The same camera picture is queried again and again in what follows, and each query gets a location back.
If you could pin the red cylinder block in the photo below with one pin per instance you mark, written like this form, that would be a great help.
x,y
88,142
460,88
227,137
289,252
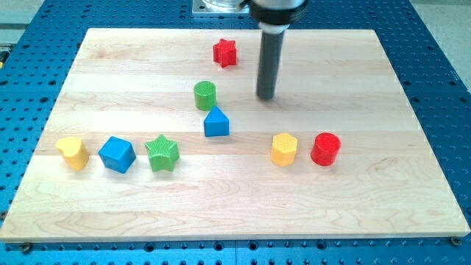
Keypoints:
x,y
325,148

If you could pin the red star block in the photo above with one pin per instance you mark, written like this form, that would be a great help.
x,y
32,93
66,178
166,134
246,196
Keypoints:
x,y
225,53

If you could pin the light wooden board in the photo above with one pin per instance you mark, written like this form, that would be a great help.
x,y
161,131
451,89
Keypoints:
x,y
137,84

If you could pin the green cylinder block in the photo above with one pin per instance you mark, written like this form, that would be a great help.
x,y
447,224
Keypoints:
x,y
205,95

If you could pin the yellow heart block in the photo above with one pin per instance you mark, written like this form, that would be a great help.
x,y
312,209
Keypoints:
x,y
73,152

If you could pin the blue cube block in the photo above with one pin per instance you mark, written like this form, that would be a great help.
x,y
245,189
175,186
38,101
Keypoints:
x,y
117,154

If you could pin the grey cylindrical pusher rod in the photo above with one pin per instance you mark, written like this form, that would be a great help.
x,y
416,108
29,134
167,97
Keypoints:
x,y
268,65

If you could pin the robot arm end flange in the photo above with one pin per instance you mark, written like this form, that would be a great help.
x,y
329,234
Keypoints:
x,y
275,16

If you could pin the yellow hexagon block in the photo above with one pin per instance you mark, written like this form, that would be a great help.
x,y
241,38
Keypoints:
x,y
284,149

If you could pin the green star block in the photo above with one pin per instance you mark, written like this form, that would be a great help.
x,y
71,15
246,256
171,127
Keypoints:
x,y
162,153

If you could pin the blue perforated table plate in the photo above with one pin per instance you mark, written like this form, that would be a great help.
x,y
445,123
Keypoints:
x,y
39,63

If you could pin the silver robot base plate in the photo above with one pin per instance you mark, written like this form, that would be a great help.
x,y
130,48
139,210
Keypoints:
x,y
224,7

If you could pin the blue triangle block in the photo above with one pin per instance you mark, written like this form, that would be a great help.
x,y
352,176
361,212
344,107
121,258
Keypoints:
x,y
216,123

